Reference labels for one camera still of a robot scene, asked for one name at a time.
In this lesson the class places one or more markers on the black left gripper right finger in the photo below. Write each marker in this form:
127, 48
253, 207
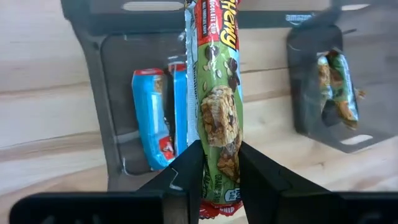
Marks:
311, 208

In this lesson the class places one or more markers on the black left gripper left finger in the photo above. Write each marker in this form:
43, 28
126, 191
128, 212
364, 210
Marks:
93, 208

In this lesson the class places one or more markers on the bright blue snack bar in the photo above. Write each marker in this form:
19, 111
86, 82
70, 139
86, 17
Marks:
149, 118
180, 102

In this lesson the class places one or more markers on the teal Chewy granola bar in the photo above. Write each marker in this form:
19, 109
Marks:
342, 90

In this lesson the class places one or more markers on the green Chewy chocolate chip bar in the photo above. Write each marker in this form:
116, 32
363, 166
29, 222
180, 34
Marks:
217, 109

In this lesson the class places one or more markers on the grey translucent plastic bin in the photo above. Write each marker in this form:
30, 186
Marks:
301, 93
93, 93

